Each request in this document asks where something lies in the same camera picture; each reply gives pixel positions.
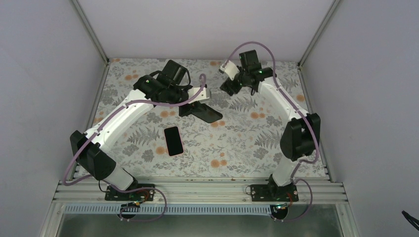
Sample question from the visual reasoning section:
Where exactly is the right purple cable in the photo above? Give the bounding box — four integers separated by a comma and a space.
222, 41, 320, 223

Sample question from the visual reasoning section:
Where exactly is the black object at corner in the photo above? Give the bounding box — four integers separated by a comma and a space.
401, 210, 419, 231

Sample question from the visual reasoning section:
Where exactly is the perforated grey cable duct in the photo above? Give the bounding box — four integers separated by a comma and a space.
63, 203, 271, 216

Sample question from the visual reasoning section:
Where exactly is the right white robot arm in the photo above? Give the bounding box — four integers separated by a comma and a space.
219, 50, 321, 201

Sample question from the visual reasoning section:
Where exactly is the floral patterned table mat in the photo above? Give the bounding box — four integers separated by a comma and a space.
80, 58, 328, 179

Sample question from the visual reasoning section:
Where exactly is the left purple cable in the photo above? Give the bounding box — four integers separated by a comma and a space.
62, 73, 208, 223

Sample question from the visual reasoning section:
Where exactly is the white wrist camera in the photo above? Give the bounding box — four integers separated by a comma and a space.
188, 87, 211, 103
219, 60, 240, 81

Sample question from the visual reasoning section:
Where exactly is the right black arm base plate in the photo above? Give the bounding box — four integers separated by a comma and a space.
245, 183, 299, 202

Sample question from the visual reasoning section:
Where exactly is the aluminium rail beam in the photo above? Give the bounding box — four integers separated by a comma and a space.
53, 178, 348, 204

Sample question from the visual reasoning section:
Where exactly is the black phone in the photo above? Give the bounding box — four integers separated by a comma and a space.
192, 101, 223, 123

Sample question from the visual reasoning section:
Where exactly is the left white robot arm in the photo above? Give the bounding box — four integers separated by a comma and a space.
66, 73, 207, 200

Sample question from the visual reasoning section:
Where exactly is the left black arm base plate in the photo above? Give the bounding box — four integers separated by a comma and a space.
104, 184, 155, 202

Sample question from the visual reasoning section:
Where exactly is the purple cable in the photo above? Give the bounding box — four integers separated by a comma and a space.
222, 41, 320, 223
62, 73, 208, 223

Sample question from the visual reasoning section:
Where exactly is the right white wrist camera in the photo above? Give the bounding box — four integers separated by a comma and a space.
219, 60, 240, 81

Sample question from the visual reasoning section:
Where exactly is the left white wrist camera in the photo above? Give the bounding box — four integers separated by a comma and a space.
188, 87, 211, 103

